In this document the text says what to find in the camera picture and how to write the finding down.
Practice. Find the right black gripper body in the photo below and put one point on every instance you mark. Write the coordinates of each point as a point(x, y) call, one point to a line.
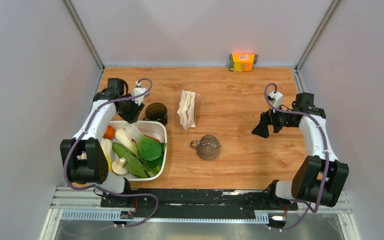
point(282, 119)

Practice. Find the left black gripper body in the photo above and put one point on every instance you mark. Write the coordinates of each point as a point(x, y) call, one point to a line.
point(130, 111)

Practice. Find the dark brown coffee dripper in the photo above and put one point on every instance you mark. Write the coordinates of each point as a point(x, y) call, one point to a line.
point(156, 112)

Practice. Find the pack of paper filters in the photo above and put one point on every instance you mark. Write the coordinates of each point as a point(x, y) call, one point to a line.
point(187, 109)

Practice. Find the clear glass coffee server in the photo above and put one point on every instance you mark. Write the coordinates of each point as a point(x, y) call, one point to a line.
point(208, 148)

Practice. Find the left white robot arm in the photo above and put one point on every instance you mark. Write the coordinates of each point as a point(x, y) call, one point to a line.
point(85, 165)

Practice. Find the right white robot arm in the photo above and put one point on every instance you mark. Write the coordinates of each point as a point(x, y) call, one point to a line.
point(321, 177)

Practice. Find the white bok choy stalk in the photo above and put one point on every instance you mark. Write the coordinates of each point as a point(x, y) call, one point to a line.
point(126, 140)

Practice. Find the orange small pumpkin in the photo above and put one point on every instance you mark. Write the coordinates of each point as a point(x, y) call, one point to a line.
point(109, 133)

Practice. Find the red chili pepper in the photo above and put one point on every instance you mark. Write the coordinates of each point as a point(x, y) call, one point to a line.
point(152, 137)

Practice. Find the yellow napa cabbage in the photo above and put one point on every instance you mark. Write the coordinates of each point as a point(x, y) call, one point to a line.
point(106, 145)

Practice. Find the white rectangular tray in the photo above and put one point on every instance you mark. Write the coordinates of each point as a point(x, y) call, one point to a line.
point(154, 168)

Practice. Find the green bok choy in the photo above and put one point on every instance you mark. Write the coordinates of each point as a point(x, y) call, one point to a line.
point(149, 149)

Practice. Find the dark green leaf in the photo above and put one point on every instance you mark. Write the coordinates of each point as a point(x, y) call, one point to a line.
point(133, 164)

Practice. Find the white mushroom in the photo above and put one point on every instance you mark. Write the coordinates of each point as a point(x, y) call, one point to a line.
point(118, 166)

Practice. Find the orange green carton box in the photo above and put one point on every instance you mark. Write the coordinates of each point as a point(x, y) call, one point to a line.
point(242, 62)

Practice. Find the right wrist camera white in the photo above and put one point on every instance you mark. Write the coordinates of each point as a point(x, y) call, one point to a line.
point(275, 98)

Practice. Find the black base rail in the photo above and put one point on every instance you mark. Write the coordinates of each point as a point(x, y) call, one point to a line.
point(200, 204)

